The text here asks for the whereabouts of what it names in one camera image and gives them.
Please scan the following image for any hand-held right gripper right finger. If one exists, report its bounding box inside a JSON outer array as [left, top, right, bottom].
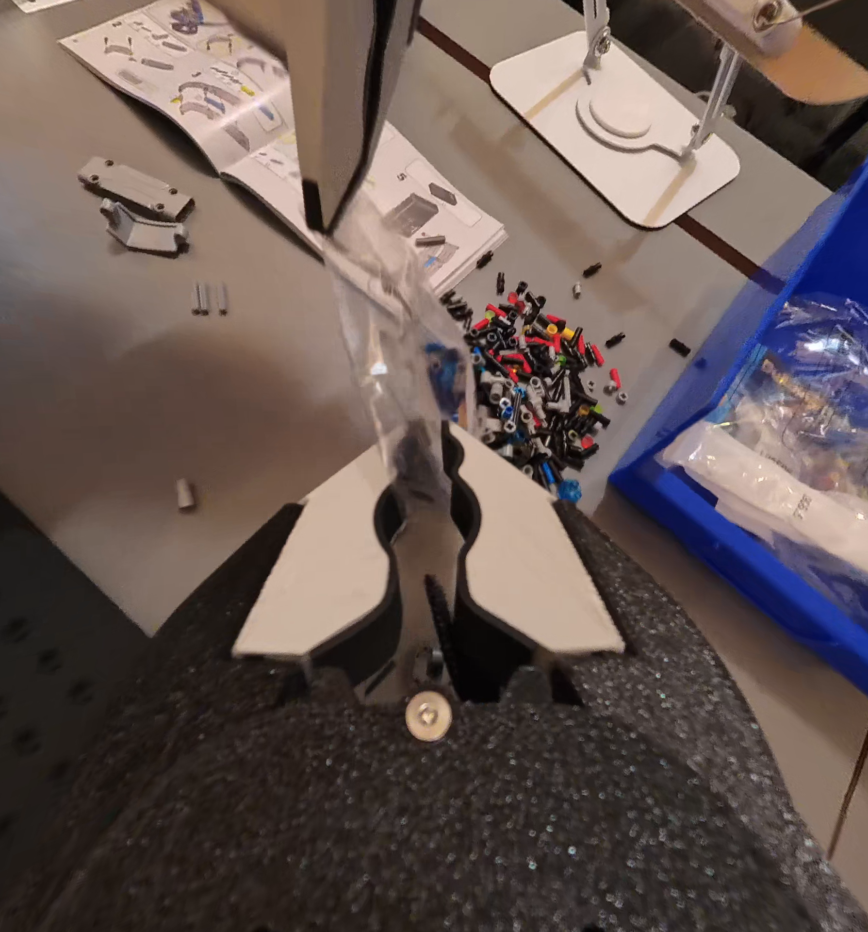
[[441, 421, 627, 687]]

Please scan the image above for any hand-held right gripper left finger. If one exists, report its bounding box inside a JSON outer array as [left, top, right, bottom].
[[231, 440, 407, 687]]

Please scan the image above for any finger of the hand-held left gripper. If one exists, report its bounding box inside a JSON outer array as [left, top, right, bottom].
[[219, 0, 378, 234], [325, 0, 423, 234]]

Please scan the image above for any instruction booklet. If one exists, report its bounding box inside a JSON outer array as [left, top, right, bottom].
[[59, 0, 509, 296]]

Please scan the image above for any blue plastic bin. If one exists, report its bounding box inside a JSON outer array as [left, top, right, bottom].
[[608, 131, 868, 716]]

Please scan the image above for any pile of small building pins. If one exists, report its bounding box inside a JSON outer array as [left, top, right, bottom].
[[440, 273, 630, 505]]

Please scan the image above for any grey curved panel piece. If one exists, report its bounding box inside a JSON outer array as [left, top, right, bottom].
[[100, 200, 190, 257]]

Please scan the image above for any small clear plastic bag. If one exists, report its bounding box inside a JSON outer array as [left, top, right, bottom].
[[323, 197, 480, 514]]

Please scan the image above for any grey flat panel piece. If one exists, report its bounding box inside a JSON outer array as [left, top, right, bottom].
[[78, 156, 197, 221]]

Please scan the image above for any white translucent parts bag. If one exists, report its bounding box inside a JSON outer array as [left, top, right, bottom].
[[658, 418, 868, 599]]

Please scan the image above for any black perforated surface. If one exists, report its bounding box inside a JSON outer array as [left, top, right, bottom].
[[0, 462, 154, 932]]

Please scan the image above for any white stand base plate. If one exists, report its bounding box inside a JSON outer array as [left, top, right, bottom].
[[490, 0, 868, 231]]

